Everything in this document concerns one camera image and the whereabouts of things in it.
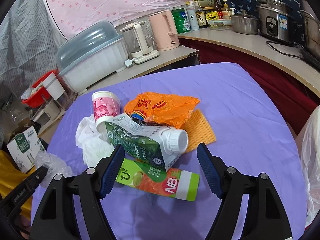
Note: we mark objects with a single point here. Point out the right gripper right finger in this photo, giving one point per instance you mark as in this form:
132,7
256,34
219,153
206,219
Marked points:
266,217

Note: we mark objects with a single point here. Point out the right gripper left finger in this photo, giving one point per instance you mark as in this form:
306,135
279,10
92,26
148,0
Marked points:
56,218

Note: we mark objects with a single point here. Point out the clear plastic bag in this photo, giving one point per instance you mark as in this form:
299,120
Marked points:
54,164

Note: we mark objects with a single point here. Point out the white paper tissue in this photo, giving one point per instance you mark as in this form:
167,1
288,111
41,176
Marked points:
94,145

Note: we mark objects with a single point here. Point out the green orange juice box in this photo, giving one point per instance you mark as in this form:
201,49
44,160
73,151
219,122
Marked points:
174,183

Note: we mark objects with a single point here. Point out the orange foam net sleeve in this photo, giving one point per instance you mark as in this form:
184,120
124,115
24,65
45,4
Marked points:
199,130

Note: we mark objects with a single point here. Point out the pink white paper cup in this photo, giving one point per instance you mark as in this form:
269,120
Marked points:
106,105

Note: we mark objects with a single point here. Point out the green milk carton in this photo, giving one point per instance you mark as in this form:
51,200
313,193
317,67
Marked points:
158,146

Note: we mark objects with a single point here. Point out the orange snack wrapper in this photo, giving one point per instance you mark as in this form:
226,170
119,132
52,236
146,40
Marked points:
163,109

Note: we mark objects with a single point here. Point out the white lined trash bin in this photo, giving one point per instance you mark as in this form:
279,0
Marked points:
307,142

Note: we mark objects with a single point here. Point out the person's left hand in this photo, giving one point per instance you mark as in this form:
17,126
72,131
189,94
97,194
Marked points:
26,227

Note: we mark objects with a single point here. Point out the yellow cloth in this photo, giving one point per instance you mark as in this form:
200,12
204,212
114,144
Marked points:
10,177

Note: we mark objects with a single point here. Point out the white green cardboard box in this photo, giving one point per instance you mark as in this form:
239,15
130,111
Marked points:
24,148

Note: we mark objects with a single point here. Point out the purple tablecloth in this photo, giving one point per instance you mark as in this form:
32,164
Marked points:
251,135

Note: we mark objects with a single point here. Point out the beige mug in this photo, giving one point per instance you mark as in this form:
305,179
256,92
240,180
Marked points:
51,109

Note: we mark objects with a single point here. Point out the red plastic basin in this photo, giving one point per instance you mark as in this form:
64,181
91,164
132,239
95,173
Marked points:
38,98

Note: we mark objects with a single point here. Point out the white blender cup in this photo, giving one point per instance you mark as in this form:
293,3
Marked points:
59,91

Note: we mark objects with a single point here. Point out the black induction cooker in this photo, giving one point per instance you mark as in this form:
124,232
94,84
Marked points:
310,59

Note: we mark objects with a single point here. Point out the dish rack with grey lid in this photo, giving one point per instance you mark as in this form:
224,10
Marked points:
90,56

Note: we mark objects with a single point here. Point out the small steel pot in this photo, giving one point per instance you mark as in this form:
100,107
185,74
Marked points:
244,23

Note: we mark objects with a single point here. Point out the large steel steamer pot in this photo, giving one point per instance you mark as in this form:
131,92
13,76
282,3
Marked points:
311,32

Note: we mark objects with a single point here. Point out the steel rice cooker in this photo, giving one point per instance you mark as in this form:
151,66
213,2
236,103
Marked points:
276,21

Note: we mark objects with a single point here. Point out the white glass electric kettle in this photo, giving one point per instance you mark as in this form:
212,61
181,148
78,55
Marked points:
139,43

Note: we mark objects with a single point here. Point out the yellow seasoning packet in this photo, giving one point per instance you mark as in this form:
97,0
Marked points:
212,15

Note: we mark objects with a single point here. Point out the dark soy sauce bottle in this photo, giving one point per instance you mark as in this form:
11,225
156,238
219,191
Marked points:
200,15

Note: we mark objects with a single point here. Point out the green tin can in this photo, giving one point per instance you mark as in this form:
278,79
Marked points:
181,20

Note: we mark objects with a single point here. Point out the pink electric kettle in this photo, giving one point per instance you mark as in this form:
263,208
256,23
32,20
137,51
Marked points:
164,30

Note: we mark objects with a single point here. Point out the white thermos bottle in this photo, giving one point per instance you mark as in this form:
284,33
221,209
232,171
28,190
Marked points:
192,15

